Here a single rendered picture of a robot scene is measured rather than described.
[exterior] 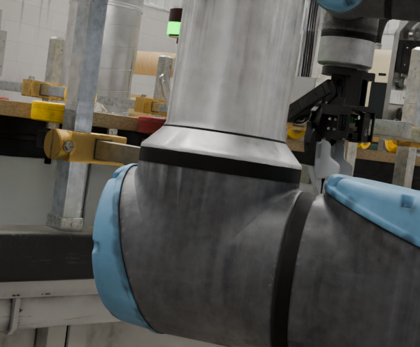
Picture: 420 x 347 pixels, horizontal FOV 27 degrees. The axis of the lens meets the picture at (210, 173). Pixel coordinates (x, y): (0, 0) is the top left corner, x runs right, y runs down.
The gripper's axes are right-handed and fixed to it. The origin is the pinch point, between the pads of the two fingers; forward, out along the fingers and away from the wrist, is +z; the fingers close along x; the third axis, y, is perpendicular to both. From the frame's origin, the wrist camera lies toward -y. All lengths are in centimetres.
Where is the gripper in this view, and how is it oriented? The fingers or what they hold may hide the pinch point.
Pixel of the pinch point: (317, 187)
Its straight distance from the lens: 145.1
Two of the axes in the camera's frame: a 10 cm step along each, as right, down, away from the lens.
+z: -1.3, 9.9, 0.5
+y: 7.0, 1.3, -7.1
